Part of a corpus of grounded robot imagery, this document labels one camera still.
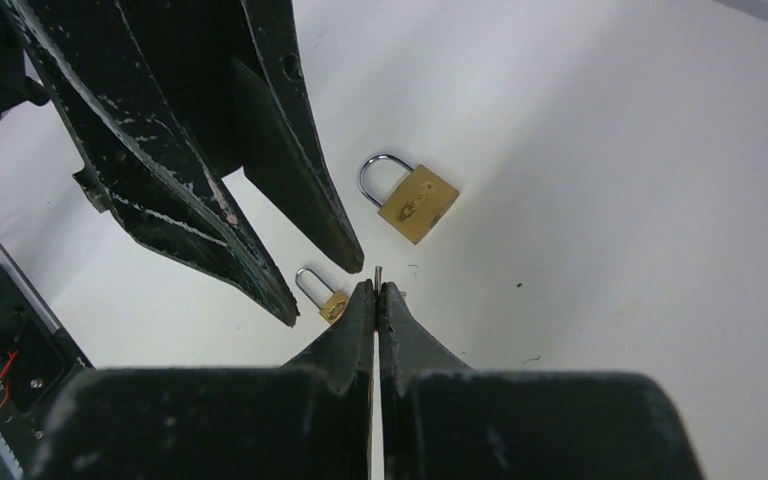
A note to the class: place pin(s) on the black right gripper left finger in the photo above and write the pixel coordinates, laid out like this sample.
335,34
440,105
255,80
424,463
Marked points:
309,418

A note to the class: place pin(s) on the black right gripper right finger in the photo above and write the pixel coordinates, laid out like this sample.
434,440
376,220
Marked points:
445,420

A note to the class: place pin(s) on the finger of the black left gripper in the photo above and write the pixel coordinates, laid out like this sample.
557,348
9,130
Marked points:
283,157
151,173

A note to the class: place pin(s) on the large brass padlock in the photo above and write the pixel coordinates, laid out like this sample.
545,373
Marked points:
416,204

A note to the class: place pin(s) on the silver key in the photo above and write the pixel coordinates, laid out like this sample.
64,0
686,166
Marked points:
377,280

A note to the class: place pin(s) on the small brass padlock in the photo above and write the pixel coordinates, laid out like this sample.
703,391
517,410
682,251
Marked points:
330,308

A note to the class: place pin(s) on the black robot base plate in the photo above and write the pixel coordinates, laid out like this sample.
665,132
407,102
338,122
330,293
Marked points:
37,359

